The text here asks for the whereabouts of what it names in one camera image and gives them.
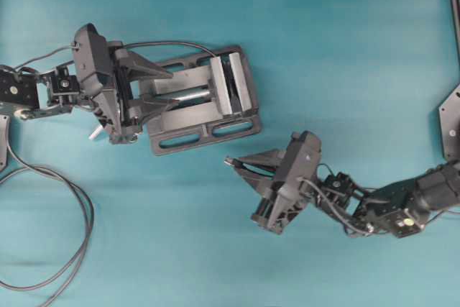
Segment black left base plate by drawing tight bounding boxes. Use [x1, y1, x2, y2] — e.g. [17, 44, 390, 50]
[0, 114, 10, 172]

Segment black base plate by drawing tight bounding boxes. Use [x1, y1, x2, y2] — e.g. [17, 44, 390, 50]
[0, 114, 10, 172]
[438, 86, 460, 161]

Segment right wrist camera housing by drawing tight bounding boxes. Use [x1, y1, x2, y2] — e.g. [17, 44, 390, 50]
[272, 131, 321, 200]

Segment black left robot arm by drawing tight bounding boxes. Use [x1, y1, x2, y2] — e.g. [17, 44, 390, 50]
[1, 41, 179, 145]

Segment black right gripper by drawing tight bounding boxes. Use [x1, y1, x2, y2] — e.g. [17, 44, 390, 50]
[229, 149, 314, 234]

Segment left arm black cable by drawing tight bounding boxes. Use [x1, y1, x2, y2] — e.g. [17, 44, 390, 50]
[0, 119, 95, 307]

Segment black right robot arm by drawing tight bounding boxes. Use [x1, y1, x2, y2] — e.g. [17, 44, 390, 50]
[225, 150, 459, 238]

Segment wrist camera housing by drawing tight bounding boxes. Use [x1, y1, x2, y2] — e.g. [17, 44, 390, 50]
[272, 131, 321, 200]
[73, 23, 114, 96]

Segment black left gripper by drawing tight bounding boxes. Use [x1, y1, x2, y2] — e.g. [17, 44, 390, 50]
[82, 42, 178, 144]

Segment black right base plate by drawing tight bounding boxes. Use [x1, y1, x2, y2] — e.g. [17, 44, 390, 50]
[438, 86, 460, 161]

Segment left wrist camera housing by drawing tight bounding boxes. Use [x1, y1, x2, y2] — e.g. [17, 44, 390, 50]
[73, 23, 114, 96]

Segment black metal bench vise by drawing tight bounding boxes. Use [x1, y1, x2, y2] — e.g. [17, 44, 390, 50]
[131, 45, 262, 155]

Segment right arm black cables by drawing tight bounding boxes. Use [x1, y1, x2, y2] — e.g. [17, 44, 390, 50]
[308, 162, 460, 238]

